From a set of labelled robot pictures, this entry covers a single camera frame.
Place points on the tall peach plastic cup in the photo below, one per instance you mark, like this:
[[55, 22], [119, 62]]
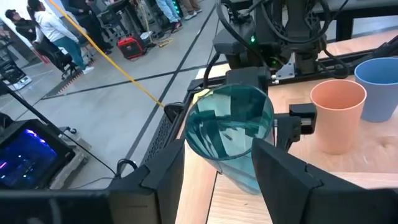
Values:
[[337, 118]]

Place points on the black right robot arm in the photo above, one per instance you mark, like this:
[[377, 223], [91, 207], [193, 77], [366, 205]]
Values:
[[298, 18]]

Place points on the black office chair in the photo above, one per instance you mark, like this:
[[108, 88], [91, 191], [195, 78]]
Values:
[[53, 57]]

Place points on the black frame wooden shelf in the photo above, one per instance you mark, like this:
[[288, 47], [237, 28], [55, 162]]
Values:
[[236, 208]]

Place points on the person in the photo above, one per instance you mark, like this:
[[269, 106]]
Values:
[[87, 21], [53, 28], [25, 28], [191, 6], [169, 12]]

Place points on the teal faceted plastic tumbler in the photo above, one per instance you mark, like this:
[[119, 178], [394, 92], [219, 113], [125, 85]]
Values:
[[227, 124]]

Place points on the yellow sticky note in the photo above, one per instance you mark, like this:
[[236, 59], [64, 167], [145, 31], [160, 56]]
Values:
[[200, 93]]

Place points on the blue plastic cup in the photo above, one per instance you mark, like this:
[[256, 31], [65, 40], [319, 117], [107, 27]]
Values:
[[379, 90]]

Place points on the black monitor with blue screen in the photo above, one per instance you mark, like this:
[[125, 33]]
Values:
[[28, 155]]

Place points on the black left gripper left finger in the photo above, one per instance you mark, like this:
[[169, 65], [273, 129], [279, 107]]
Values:
[[158, 186]]

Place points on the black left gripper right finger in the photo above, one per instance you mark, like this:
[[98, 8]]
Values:
[[289, 186]]

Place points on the black mesh computer case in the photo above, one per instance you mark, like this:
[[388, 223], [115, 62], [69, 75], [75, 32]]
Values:
[[158, 140]]

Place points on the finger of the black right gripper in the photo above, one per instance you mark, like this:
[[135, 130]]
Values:
[[287, 133]]

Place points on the red and black box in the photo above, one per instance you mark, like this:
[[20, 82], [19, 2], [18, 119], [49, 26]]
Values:
[[130, 48]]

